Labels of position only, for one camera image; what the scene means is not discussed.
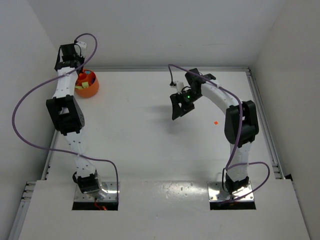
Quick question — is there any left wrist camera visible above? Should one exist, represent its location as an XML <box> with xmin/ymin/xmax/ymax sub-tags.
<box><xmin>74</xmin><ymin>41</ymin><xmax>87</xmax><ymax>58</ymax></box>

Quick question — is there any metal base plate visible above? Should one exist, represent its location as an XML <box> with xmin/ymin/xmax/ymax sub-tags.
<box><xmin>207</xmin><ymin>182</ymin><xmax>255</xmax><ymax>203</ymax></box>
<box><xmin>73</xmin><ymin>181</ymin><xmax>120</xmax><ymax>203</ymax></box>

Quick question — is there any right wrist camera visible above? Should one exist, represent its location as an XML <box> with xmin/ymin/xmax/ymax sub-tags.
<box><xmin>169</xmin><ymin>81</ymin><xmax>185</xmax><ymax>93</ymax></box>

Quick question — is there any light green 2x2 lego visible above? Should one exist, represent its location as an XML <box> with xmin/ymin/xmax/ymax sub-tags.
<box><xmin>81</xmin><ymin>82</ymin><xmax>90</xmax><ymax>89</ymax></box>

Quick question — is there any aluminium table edge rail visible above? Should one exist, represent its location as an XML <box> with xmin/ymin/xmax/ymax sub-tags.
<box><xmin>246</xmin><ymin>68</ymin><xmax>285</xmax><ymax>180</ymax></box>

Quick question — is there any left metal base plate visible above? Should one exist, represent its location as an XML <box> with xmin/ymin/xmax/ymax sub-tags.
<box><xmin>73</xmin><ymin>181</ymin><xmax>120</xmax><ymax>203</ymax></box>

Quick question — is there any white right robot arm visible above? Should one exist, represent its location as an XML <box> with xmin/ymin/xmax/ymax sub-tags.
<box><xmin>169</xmin><ymin>68</ymin><xmax>259</xmax><ymax>194</ymax></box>

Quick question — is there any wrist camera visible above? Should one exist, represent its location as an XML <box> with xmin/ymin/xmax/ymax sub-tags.
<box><xmin>74</xmin><ymin>41</ymin><xmax>87</xmax><ymax>58</ymax></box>
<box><xmin>169</xmin><ymin>81</ymin><xmax>185</xmax><ymax>93</ymax></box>

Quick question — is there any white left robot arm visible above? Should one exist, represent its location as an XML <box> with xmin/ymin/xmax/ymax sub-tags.
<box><xmin>46</xmin><ymin>41</ymin><xmax>101</xmax><ymax>197</ymax></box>

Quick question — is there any orange divided round container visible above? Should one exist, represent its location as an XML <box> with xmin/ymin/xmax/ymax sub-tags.
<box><xmin>74</xmin><ymin>69</ymin><xmax>100</xmax><ymax>98</ymax></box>

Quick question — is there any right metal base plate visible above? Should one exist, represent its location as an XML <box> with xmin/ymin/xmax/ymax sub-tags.
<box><xmin>207</xmin><ymin>182</ymin><xmax>255</xmax><ymax>203</ymax></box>

